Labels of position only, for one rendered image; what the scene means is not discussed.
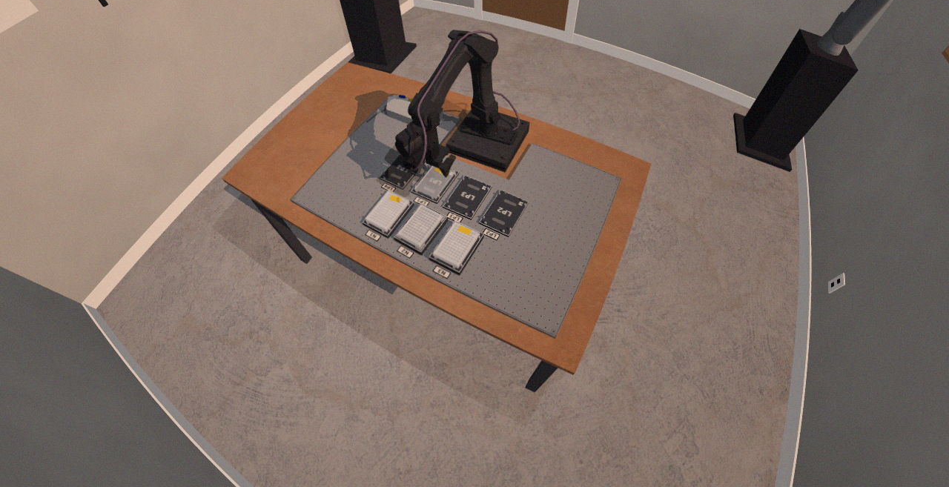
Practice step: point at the beige button panel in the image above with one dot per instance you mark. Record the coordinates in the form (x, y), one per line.
(397, 108)

